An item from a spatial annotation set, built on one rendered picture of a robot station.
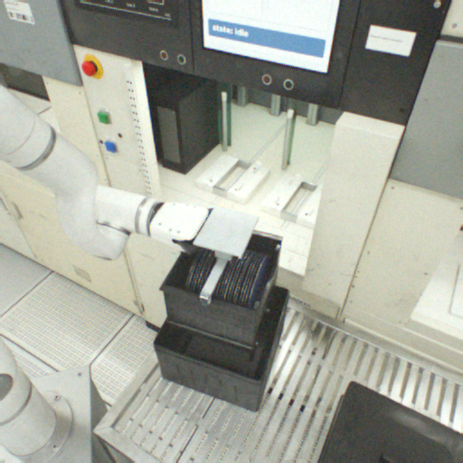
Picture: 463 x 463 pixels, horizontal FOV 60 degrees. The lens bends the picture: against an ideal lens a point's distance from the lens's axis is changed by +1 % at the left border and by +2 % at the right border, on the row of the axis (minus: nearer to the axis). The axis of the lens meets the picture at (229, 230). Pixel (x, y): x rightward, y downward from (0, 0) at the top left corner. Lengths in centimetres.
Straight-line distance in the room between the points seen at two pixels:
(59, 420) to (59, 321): 119
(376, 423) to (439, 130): 64
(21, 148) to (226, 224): 39
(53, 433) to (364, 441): 72
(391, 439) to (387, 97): 72
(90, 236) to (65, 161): 16
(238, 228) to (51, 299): 174
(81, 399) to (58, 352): 104
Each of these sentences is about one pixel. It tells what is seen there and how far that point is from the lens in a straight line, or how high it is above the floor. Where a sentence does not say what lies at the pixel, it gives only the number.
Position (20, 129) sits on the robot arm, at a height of 150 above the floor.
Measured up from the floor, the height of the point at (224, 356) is 77.
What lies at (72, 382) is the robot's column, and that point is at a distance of 121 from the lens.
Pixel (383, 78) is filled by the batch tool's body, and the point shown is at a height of 148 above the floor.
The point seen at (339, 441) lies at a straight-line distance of 101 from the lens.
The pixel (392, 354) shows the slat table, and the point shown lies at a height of 76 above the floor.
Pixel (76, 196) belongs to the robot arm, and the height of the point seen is 134.
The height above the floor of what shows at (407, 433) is 86.
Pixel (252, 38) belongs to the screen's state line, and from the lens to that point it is 90.
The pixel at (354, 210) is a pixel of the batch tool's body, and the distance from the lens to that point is 93.
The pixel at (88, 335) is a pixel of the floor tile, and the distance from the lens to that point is 221.
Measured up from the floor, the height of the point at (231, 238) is 124.
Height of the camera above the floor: 179
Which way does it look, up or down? 44 degrees down
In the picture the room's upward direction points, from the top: straight up
